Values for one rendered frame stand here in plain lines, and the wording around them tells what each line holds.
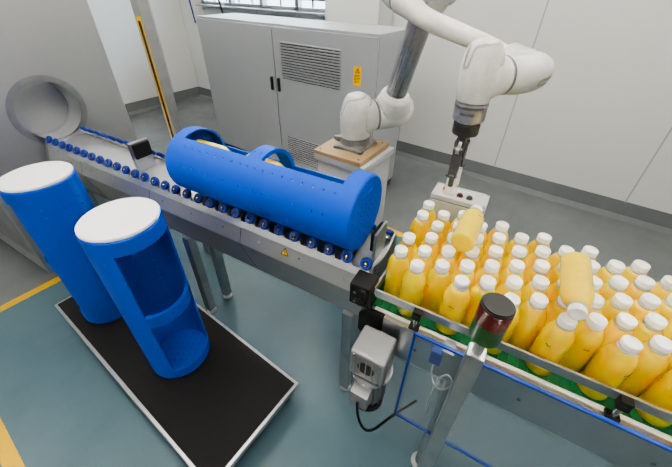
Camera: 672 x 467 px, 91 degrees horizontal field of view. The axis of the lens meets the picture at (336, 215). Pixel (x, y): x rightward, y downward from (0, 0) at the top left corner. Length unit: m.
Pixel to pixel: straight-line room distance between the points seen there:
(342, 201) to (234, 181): 0.44
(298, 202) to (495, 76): 0.67
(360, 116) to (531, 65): 0.85
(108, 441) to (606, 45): 4.12
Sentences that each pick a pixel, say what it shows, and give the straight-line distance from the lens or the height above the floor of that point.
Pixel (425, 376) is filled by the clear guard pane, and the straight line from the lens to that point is 1.15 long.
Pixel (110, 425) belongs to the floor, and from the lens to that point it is 2.17.
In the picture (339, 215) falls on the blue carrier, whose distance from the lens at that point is 1.04.
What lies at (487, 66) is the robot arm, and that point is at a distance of 0.98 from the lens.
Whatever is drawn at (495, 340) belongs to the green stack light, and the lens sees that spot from 0.75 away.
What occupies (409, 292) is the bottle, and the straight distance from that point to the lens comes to 1.01.
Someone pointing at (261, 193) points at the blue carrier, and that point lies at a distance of 1.21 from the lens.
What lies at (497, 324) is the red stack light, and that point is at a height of 1.24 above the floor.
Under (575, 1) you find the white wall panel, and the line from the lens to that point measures 3.58.
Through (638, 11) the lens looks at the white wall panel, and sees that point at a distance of 3.58.
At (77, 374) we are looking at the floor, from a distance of 2.43.
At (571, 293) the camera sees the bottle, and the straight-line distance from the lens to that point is 0.98.
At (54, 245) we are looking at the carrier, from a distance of 2.02.
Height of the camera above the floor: 1.76
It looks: 36 degrees down
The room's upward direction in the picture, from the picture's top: 1 degrees clockwise
